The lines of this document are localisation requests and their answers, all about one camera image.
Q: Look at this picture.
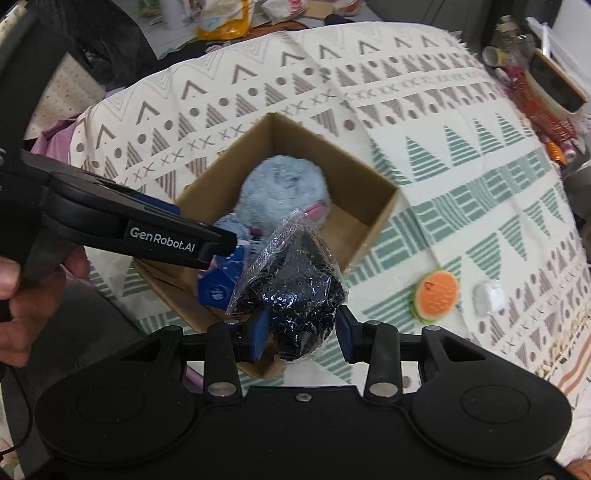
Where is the yellow white snack bag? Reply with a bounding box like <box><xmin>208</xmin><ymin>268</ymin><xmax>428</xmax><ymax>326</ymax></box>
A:
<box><xmin>197</xmin><ymin>0</ymin><xmax>254</xmax><ymax>41</ymax></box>

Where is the white crumpled soft ball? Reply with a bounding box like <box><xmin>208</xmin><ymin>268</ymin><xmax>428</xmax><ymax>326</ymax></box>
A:
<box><xmin>472</xmin><ymin>280</ymin><xmax>507</xmax><ymax>317</ymax></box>

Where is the black beads plastic bag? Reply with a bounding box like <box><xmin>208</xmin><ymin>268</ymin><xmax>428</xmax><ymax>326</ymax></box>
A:
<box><xmin>226</xmin><ymin>210</ymin><xmax>348</xmax><ymax>362</ymax></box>

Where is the brown cardboard box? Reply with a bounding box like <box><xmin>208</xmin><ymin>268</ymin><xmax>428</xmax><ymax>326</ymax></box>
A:
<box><xmin>134</xmin><ymin>114</ymin><xmax>398</xmax><ymax>379</ymax></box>

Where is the grey pink plush toy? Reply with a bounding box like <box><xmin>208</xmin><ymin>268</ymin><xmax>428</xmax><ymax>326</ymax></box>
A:
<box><xmin>215</xmin><ymin>155</ymin><xmax>332</xmax><ymax>242</ymax></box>

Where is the red plastic basket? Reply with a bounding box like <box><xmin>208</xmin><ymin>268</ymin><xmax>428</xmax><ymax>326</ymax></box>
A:
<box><xmin>507</xmin><ymin>70</ymin><xmax>577</xmax><ymax>143</ymax></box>

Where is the orange burger plush toy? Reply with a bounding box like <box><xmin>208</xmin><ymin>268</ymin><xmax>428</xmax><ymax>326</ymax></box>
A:
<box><xmin>410</xmin><ymin>270</ymin><xmax>460</xmax><ymax>323</ymax></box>

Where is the blue tissue pack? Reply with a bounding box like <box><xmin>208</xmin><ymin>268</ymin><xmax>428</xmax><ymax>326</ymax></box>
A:
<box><xmin>197</xmin><ymin>240</ymin><xmax>250</xmax><ymax>311</ymax></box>

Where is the pink bed sheet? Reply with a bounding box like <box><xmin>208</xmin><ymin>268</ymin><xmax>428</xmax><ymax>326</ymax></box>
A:
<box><xmin>30</xmin><ymin>115</ymin><xmax>78</xmax><ymax>163</ymax></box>

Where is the person's left hand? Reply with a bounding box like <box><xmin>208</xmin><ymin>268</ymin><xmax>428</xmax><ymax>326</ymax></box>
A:
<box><xmin>1</xmin><ymin>247</ymin><xmax>89</xmax><ymax>367</ymax></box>

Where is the patterned fringed blanket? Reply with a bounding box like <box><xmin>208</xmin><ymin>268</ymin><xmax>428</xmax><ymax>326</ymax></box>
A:
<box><xmin>69</xmin><ymin>22</ymin><xmax>590</xmax><ymax>463</ymax></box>

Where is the black cream retro appliance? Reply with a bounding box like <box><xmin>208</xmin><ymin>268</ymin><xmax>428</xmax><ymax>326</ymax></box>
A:
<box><xmin>525</xmin><ymin>49</ymin><xmax>587</xmax><ymax>120</ymax></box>

